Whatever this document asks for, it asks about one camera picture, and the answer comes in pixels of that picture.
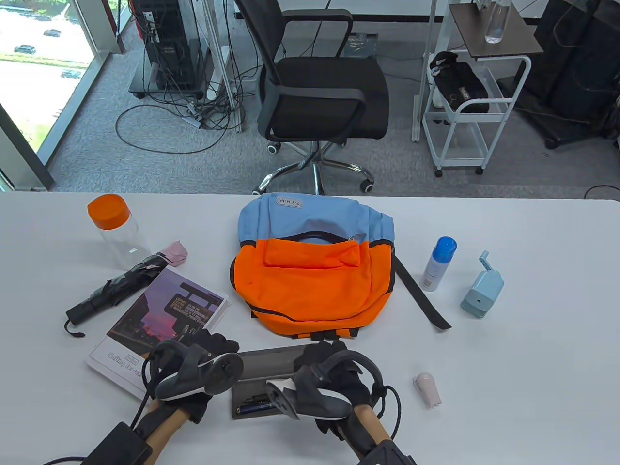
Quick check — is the person's left hand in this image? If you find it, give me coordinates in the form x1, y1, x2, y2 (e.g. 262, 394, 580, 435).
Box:
144, 328, 244, 425

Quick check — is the person's right hand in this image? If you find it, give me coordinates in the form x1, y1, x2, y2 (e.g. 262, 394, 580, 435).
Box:
293, 340, 388, 440

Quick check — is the grey pencil case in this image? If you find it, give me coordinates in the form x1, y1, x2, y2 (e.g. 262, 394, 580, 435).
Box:
231, 343, 350, 420

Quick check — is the orange and blue school bag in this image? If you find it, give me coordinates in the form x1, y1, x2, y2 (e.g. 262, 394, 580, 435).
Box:
229, 194, 453, 341

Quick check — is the book with purple sunset cover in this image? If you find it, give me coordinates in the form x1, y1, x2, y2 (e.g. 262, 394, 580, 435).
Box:
86, 268, 230, 401

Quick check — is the small pink stapler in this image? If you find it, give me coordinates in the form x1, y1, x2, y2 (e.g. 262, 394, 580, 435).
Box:
413, 372, 443, 410

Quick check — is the white spray can blue cap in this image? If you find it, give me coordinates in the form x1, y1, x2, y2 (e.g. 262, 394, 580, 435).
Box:
420, 236, 458, 293

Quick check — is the light blue pencil sharpener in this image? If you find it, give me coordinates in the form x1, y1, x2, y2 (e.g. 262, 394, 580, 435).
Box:
460, 250, 505, 320

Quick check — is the person's right forearm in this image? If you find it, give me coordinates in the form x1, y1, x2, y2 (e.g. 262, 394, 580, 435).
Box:
339, 404, 394, 459

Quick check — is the person's left forearm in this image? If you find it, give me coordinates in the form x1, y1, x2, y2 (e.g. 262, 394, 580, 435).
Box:
144, 399, 188, 454

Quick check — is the black bag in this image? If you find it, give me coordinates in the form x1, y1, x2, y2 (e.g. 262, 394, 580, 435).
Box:
429, 51, 490, 114

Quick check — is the clear plastic bag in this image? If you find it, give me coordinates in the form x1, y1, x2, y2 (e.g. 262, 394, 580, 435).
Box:
341, 33, 379, 59

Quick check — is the black left hand controller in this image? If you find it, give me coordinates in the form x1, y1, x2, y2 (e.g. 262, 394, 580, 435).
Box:
147, 340, 245, 401

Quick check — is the black hand controller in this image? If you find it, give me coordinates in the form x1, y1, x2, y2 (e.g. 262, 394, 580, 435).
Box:
147, 340, 245, 401
265, 351, 388, 421

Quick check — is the black right hand controller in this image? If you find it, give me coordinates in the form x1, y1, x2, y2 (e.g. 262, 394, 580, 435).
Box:
265, 351, 388, 421

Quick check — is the black and pink folded umbrella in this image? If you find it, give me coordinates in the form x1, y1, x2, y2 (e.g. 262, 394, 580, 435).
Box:
64, 241, 189, 339

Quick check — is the clear bottle with orange lid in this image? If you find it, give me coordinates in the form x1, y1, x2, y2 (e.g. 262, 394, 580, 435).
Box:
87, 194, 152, 270

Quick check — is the black office chair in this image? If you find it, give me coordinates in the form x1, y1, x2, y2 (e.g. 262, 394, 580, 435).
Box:
234, 0, 390, 196

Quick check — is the black computer tower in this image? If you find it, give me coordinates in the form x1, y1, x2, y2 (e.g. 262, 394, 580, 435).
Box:
128, 0, 214, 100

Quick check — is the white cart with brown top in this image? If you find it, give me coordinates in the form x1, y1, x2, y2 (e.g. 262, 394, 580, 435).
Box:
421, 2, 544, 177

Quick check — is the clear water bottle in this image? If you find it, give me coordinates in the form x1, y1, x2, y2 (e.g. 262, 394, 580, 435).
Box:
485, 0, 512, 45

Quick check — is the black equipment stand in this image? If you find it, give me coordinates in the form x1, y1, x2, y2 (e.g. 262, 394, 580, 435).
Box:
499, 0, 620, 150

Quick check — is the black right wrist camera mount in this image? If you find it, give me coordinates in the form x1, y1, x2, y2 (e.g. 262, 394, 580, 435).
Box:
358, 438, 420, 465

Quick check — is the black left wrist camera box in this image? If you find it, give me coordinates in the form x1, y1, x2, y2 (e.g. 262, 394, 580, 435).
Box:
87, 421, 153, 465

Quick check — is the aluminium frame leg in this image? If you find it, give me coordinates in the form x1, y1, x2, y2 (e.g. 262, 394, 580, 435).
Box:
201, 0, 245, 134

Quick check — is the tangle of black floor cables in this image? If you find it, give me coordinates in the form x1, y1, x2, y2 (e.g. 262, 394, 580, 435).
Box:
115, 0, 262, 155

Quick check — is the white frame post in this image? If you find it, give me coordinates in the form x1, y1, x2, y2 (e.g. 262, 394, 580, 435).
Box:
412, 0, 439, 142

